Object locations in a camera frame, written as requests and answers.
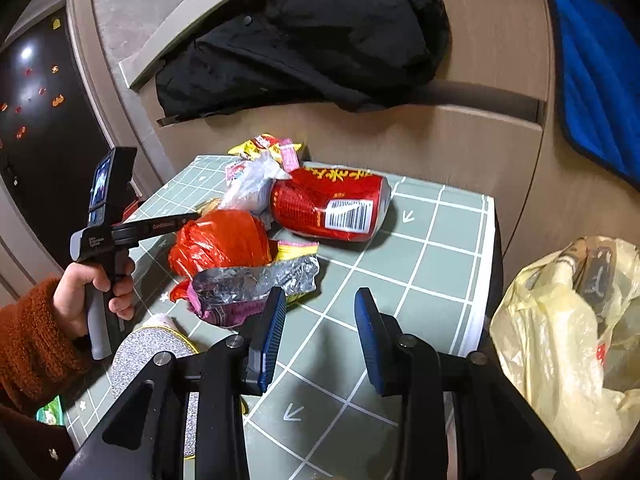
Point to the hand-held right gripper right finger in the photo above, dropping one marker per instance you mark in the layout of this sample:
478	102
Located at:
370	340

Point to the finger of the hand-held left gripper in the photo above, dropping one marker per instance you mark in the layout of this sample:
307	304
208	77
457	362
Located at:
186	219

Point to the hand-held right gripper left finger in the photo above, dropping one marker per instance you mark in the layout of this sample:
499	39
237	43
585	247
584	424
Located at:
272	340

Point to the orange plastic bag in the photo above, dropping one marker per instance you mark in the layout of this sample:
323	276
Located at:
220	240

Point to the yellow plastic bag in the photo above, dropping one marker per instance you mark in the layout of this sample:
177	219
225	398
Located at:
540	340

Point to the person's left forearm brown sleeve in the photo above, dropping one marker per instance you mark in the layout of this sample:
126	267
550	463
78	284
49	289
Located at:
30	340

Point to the person's left hand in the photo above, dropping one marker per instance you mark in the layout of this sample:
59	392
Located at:
70	300

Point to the silver purple snack wrapper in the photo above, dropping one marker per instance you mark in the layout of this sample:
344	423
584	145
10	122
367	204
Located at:
240	287

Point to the white plastic bag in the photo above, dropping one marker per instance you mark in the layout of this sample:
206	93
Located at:
250	187

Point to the green grid table mat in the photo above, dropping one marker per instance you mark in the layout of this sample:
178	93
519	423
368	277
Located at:
400	270

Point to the black panel with orange stickers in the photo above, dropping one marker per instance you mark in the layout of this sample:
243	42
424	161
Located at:
45	120

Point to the yellow pink snack wrapper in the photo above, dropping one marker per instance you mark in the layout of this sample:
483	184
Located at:
297	249

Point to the yellow red snack wrapper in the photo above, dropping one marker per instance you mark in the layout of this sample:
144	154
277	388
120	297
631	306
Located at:
250	146

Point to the red noodle cup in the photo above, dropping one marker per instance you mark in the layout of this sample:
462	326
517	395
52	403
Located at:
310	200

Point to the grey sandpaper disc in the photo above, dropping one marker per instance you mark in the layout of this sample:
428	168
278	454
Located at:
145	360

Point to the black jacket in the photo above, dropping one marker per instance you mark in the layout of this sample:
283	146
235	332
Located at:
310	35

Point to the green printed packet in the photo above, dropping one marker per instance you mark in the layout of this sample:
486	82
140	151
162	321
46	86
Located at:
50	410

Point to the dark brown garment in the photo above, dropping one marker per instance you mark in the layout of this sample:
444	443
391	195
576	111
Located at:
30	445

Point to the brown wooden cabinet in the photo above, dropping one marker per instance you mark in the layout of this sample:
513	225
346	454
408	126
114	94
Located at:
480	35

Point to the blue cloth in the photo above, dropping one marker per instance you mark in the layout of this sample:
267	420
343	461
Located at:
595	70

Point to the beige curved chair rail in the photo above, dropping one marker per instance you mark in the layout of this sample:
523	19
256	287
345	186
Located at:
170	30

